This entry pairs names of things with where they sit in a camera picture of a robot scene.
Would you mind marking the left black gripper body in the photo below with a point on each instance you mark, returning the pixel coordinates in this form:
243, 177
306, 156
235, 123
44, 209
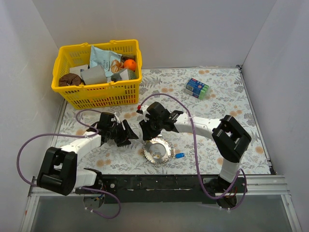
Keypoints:
119, 133

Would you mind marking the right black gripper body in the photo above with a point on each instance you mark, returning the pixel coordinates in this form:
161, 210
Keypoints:
149, 125

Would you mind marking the metal disc with keyrings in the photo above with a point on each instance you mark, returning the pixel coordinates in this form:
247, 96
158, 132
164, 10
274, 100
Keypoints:
158, 145

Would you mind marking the blue key tag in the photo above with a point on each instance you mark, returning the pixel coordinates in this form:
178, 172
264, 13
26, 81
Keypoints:
179, 155

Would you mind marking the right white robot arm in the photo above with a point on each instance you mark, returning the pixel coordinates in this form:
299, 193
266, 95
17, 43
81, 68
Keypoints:
231, 138

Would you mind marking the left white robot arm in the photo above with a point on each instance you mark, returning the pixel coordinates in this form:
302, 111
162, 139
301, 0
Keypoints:
59, 173

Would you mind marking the yellow plastic basket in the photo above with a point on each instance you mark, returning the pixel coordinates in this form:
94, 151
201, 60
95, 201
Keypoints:
118, 90

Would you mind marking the blue green sponge pack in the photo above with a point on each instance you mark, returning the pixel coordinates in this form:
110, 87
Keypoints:
196, 89

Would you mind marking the grey paper cup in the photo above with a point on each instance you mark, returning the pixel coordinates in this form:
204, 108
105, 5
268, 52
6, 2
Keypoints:
93, 76

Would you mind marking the floral table mat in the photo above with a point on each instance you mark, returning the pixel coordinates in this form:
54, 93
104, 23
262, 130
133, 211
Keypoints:
226, 96

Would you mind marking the brown round pastry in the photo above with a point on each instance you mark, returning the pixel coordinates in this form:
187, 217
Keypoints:
70, 79

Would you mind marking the orange fruit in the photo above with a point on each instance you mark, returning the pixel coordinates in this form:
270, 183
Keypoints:
130, 64

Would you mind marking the white box in basket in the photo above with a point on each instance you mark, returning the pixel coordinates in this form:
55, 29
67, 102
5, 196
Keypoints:
78, 69

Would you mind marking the light blue chips bag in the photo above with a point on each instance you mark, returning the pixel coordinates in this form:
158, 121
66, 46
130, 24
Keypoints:
109, 61

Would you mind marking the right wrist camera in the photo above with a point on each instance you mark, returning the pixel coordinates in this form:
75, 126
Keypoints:
142, 109

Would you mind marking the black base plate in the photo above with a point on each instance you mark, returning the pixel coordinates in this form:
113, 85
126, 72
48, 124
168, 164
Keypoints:
167, 188

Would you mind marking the aluminium frame rail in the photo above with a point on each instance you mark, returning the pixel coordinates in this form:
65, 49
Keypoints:
256, 185

